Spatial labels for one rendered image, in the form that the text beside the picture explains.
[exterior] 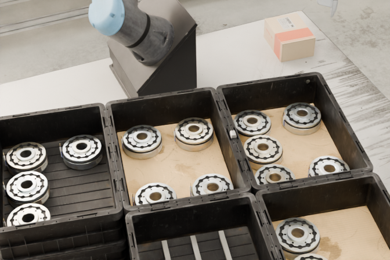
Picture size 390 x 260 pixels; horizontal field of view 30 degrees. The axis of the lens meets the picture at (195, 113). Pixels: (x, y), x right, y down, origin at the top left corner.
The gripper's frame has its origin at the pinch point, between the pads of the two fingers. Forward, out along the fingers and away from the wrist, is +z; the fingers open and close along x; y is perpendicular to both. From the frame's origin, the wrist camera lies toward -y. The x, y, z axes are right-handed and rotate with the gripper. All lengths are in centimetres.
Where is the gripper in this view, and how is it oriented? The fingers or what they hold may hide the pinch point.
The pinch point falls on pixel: (328, 2)
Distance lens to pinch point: 218.7
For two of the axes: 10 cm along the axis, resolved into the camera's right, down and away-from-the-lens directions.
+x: 0.7, 7.1, -7.0
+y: -10.0, 0.3, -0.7
